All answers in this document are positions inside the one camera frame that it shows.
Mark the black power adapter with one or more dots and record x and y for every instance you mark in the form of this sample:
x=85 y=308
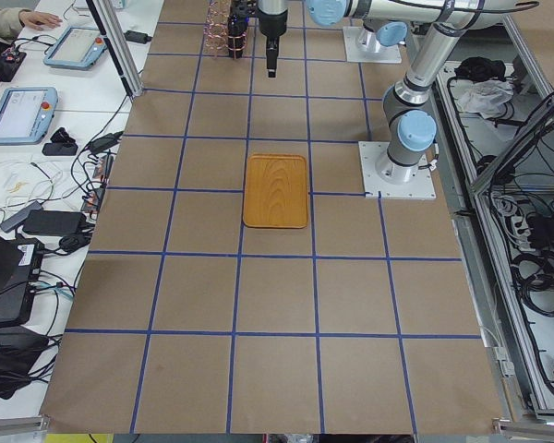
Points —
x=137 y=36

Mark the teach pendant upper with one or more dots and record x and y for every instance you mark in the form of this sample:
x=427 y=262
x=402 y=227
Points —
x=77 y=48

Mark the copper wire bottle basket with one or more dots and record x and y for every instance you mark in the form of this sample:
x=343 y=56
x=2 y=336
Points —
x=215 y=29

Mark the black small device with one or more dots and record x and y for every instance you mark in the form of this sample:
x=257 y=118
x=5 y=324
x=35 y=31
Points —
x=60 y=144

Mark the person hand on table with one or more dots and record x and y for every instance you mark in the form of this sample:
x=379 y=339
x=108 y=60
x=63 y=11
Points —
x=37 y=20

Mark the teach pendant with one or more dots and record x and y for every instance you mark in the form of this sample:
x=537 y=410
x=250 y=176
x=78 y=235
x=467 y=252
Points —
x=26 y=114
x=77 y=48

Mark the aluminium frame post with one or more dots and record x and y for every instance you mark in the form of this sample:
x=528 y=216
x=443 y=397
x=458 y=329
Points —
x=108 y=24

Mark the black power brick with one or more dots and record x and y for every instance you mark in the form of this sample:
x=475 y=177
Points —
x=53 y=222

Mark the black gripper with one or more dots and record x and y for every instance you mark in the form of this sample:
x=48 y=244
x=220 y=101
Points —
x=272 y=27

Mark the white crumpled cloth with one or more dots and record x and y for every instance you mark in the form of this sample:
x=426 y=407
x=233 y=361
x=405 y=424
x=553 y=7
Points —
x=488 y=98

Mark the wooden orange tray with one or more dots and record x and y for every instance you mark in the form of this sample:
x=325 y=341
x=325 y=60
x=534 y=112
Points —
x=275 y=194

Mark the teach pendant lower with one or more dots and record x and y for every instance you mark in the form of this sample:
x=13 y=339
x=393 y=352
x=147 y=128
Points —
x=26 y=114

